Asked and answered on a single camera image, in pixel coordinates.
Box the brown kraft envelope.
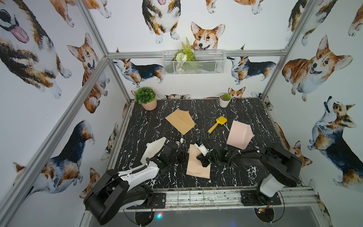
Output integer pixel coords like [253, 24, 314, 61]
[165, 109, 195, 135]

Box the small plant white pot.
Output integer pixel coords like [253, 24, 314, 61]
[219, 93, 232, 108]

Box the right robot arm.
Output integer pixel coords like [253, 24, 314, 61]
[194, 140, 303, 206]

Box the white envelope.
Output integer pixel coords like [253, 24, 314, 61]
[140, 137, 166, 164]

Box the green plant pink pot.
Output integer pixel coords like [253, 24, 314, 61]
[134, 87, 157, 111]

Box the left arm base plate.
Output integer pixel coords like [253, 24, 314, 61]
[127, 193, 166, 210]

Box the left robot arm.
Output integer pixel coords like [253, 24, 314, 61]
[84, 141, 180, 225]

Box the white wire wall basket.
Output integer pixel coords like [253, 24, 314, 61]
[162, 50, 226, 75]

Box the yellow toy shovel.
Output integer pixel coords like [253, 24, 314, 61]
[208, 116, 227, 134]

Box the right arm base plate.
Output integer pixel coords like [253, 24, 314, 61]
[240, 190, 282, 206]

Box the cream letter paper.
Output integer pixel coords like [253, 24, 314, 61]
[186, 144, 211, 179]

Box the pink envelope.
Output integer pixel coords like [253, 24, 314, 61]
[227, 121, 254, 150]

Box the fern and white flower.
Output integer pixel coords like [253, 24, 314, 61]
[174, 38, 196, 73]

